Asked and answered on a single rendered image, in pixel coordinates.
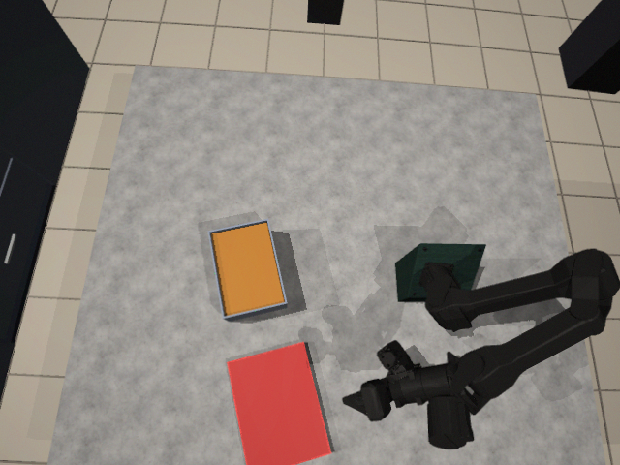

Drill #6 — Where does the red rectangular lid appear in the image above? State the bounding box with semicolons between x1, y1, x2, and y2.
228;342;331;465

